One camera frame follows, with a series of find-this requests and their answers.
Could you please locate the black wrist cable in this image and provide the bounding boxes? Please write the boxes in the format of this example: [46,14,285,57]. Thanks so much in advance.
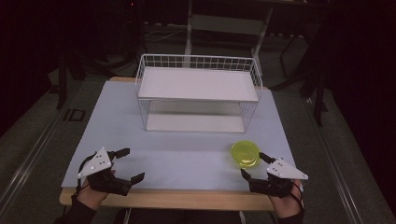
[290,182,304,210]

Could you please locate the person's left hand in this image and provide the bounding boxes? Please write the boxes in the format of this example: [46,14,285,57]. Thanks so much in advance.
[75,177,110,212]

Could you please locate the pale blue table board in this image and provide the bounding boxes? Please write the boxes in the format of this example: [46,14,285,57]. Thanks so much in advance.
[61,80,297,192]

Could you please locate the white floor cable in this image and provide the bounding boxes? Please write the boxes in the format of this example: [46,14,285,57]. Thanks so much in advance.
[142,28,189,44]

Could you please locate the white wire shelf rack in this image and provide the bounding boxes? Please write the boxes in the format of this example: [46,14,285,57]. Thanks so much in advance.
[134,53,263,135]

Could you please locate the yellow-green plastic bowl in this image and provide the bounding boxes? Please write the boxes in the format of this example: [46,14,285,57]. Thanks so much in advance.
[230,140,262,170]

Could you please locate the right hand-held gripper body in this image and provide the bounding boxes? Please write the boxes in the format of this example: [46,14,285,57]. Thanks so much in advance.
[248,157,309,199]

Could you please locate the black stand leg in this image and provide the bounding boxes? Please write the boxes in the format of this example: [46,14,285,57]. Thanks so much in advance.
[313,69,329,128]
[55,50,69,110]

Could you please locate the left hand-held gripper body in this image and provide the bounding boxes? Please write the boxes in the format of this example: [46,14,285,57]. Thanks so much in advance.
[77,147,134,197]

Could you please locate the person's right hand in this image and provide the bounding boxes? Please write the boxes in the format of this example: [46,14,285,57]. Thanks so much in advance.
[268,183,305,219]

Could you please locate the grey metal stand frame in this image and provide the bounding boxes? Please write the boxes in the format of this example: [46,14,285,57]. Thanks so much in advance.
[184,0,276,69]

